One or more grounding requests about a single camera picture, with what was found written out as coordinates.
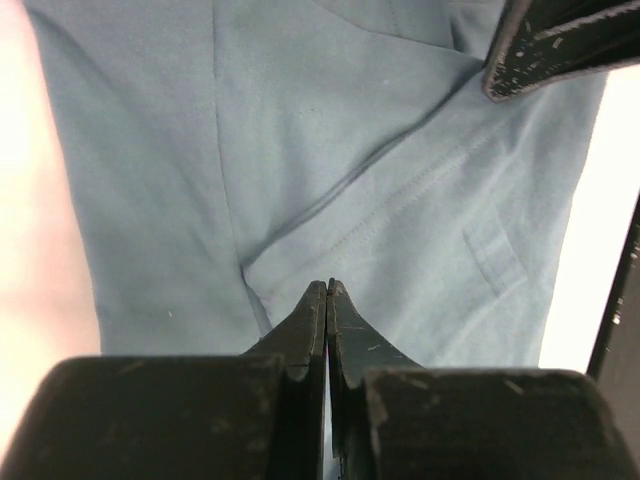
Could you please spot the grey-blue t shirt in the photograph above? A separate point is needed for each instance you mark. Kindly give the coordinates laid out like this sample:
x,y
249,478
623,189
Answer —
x,y
222,155

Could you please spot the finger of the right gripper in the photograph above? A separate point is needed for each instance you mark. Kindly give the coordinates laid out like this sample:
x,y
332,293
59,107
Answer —
x,y
537,43

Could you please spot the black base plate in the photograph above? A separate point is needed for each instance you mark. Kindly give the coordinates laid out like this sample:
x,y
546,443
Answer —
x,y
614,349

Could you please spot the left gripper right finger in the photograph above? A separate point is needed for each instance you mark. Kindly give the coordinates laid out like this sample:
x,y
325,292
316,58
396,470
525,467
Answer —
x,y
354,347

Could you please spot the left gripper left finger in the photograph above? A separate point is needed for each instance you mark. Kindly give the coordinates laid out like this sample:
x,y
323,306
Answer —
x,y
281,410

